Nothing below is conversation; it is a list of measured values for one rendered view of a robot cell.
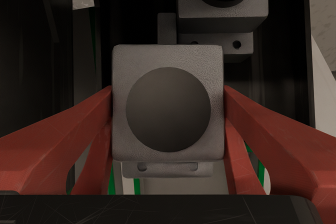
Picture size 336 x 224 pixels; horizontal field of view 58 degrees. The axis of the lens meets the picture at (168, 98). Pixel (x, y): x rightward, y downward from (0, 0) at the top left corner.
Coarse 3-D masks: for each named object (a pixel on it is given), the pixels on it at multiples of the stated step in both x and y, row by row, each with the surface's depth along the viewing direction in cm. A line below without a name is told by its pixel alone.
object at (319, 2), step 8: (312, 0) 94; (320, 0) 95; (328, 0) 96; (312, 8) 98; (320, 8) 98; (328, 8) 99; (312, 16) 101; (320, 16) 102; (328, 16) 103; (312, 24) 105; (320, 24) 106; (328, 24) 107; (312, 32) 110; (320, 32) 111; (328, 32) 112; (320, 40) 115; (328, 40) 116; (320, 48) 121; (328, 48) 122; (328, 56) 128; (328, 64) 134
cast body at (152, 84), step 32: (160, 32) 16; (128, 64) 12; (160, 64) 12; (192, 64) 12; (128, 96) 11; (160, 96) 11; (192, 96) 11; (128, 128) 11; (160, 128) 10; (192, 128) 10; (224, 128) 12; (128, 160) 11; (160, 160) 11; (192, 160) 12
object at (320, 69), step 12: (312, 48) 63; (312, 60) 62; (324, 60) 62; (324, 72) 60; (324, 84) 59; (324, 96) 58; (324, 108) 57; (324, 120) 56; (264, 168) 52; (132, 180) 52; (264, 180) 51; (132, 192) 51
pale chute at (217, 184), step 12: (252, 156) 33; (216, 168) 35; (144, 180) 35; (156, 180) 35; (168, 180) 35; (180, 180) 35; (192, 180) 35; (204, 180) 35; (216, 180) 35; (144, 192) 36; (156, 192) 36; (168, 192) 36; (180, 192) 36; (192, 192) 36; (204, 192) 36; (216, 192) 36
